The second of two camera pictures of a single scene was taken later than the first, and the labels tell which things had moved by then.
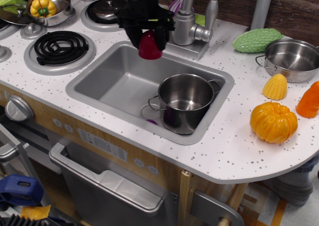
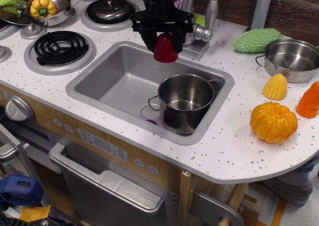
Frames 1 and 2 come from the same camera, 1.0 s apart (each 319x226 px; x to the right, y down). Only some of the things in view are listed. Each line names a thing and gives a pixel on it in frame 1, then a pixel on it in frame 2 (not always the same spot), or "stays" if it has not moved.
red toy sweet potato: [148, 47] to [165, 51]
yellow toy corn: [275, 87] stays
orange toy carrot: [308, 106] stays
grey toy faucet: [190, 40] stays
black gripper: [143, 11] to [160, 14]
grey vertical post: [262, 7] stays
